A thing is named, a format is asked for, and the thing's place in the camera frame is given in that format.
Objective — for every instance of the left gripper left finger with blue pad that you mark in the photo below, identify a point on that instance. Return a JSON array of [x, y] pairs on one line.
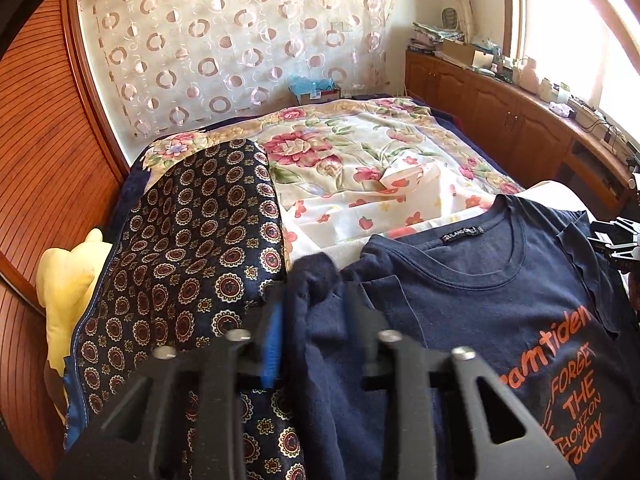
[[137, 435]]

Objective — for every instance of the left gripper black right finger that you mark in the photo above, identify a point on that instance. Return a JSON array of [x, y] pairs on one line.
[[447, 415]]

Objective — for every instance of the navy printed t-shirt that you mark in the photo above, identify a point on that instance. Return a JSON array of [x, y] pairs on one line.
[[519, 284]]

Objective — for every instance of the long wooden sideboard cabinet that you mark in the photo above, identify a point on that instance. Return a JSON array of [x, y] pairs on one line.
[[522, 136]]

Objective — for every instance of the yellow plush toy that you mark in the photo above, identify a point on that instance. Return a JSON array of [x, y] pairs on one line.
[[65, 281]]

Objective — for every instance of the pink white bottle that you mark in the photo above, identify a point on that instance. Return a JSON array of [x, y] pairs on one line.
[[529, 79]]

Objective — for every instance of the cardboard box on sideboard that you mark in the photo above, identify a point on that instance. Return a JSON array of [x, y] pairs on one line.
[[465, 54]]

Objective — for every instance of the stack of papers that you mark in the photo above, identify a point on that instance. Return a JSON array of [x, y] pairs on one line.
[[430, 38]]

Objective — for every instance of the white strawberry fleece blanket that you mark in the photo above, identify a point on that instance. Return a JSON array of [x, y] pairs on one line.
[[339, 224]]

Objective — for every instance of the floral bed blanket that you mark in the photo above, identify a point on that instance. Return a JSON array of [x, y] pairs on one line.
[[346, 145]]

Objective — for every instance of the blue item in box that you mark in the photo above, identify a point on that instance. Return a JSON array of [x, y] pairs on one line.
[[311, 91]]

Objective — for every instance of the sheer circle pattern curtain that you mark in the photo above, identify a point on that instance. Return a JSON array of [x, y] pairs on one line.
[[165, 65]]

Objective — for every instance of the window with wooden frame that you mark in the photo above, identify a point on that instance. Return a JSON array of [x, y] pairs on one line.
[[572, 45]]

